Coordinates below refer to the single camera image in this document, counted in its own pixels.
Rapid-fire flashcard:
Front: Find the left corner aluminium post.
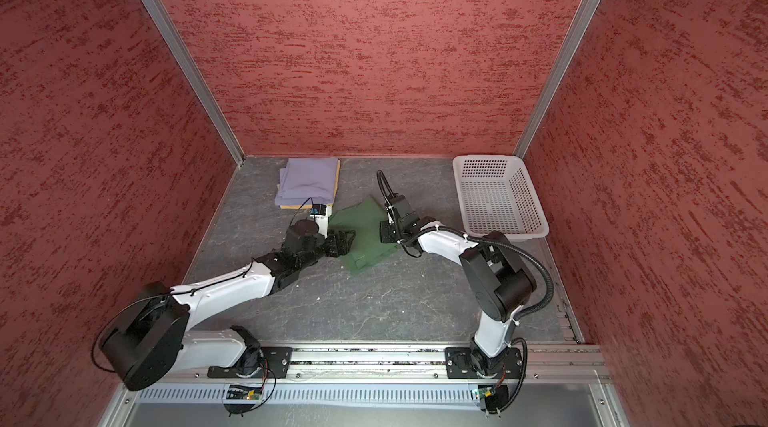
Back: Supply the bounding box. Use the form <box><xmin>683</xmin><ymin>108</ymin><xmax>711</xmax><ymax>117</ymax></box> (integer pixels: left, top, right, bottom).
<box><xmin>141</xmin><ymin>0</ymin><xmax>247</xmax><ymax>167</ymax></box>

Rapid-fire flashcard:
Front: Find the white plastic basket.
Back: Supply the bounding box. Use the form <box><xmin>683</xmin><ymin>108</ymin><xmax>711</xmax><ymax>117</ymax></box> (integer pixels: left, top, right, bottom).
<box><xmin>452</xmin><ymin>155</ymin><xmax>549</xmax><ymax>242</ymax></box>

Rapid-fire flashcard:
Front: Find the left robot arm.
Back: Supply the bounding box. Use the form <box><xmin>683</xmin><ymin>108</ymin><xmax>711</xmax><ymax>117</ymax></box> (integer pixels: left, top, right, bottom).
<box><xmin>91</xmin><ymin>220</ymin><xmax>356</xmax><ymax>391</ymax></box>

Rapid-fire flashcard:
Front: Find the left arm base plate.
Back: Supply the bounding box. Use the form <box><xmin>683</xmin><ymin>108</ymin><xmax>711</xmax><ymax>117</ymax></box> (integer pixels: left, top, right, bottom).
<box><xmin>207</xmin><ymin>346</ymin><xmax>293</xmax><ymax>381</ymax></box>

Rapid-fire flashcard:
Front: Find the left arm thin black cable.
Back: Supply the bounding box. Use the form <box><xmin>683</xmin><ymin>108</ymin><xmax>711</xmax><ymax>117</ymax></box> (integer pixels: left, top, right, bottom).
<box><xmin>89</xmin><ymin>196</ymin><xmax>317</xmax><ymax>374</ymax></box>

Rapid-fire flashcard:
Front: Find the yellow skirt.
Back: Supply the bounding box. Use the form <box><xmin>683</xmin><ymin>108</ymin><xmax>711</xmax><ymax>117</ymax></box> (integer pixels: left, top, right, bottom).
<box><xmin>279</xmin><ymin>159</ymin><xmax>343</xmax><ymax>211</ymax></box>

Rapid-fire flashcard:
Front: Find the aluminium front rail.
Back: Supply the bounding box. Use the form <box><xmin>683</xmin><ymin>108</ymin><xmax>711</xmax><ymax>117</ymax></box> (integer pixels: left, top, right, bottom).
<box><xmin>119</xmin><ymin>342</ymin><xmax>613</xmax><ymax>386</ymax></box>

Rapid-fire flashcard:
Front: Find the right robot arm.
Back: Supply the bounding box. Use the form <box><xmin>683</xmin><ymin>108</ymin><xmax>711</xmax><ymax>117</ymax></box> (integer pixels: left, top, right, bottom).
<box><xmin>380</xmin><ymin>194</ymin><xmax>537</xmax><ymax>378</ymax></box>

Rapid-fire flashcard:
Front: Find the right corner aluminium post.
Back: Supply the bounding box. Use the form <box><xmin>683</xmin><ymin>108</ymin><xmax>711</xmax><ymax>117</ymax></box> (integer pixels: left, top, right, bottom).
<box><xmin>514</xmin><ymin>0</ymin><xmax>602</xmax><ymax>158</ymax></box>

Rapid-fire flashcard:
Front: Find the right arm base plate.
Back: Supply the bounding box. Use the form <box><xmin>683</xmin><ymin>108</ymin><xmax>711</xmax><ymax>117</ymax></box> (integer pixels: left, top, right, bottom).
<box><xmin>444</xmin><ymin>347</ymin><xmax>523</xmax><ymax>380</ymax></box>

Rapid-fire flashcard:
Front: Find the left small circuit board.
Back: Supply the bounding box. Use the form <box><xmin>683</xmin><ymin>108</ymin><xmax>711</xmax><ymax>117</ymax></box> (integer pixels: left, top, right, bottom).
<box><xmin>225</xmin><ymin>384</ymin><xmax>264</xmax><ymax>403</ymax></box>

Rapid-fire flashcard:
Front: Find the right small circuit board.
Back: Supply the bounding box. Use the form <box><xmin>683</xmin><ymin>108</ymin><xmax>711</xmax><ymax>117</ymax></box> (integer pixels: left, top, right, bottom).
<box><xmin>473</xmin><ymin>385</ymin><xmax>510</xmax><ymax>404</ymax></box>

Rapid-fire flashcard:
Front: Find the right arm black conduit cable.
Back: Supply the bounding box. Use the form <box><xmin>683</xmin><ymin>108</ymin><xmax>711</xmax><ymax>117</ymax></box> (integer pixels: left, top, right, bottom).
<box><xmin>375</xmin><ymin>168</ymin><xmax>556</xmax><ymax>414</ymax></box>

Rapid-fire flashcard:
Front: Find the green skirt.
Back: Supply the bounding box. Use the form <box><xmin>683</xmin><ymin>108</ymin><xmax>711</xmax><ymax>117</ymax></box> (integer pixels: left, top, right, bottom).
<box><xmin>329</xmin><ymin>196</ymin><xmax>398</xmax><ymax>275</ymax></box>

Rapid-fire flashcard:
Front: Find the small circuit board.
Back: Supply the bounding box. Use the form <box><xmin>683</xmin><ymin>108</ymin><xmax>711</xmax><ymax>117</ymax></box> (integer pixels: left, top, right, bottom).
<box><xmin>225</xmin><ymin>384</ymin><xmax>264</xmax><ymax>403</ymax></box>
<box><xmin>473</xmin><ymin>385</ymin><xmax>510</xmax><ymax>404</ymax></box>

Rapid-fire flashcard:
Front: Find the corner aluminium post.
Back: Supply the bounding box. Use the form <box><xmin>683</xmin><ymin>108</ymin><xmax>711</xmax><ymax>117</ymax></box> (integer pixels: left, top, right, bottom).
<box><xmin>514</xmin><ymin>0</ymin><xmax>602</xmax><ymax>158</ymax></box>
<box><xmin>141</xmin><ymin>0</ymin><xmax>247</xmax><ymax>167</ymax></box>

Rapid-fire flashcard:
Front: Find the lavender skirt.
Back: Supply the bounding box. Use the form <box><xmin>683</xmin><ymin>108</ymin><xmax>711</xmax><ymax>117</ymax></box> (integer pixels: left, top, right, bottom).
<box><xmin>274</xmin><ymin>156</ymin><xmax>341</xmax><ymax>207</ymax></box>

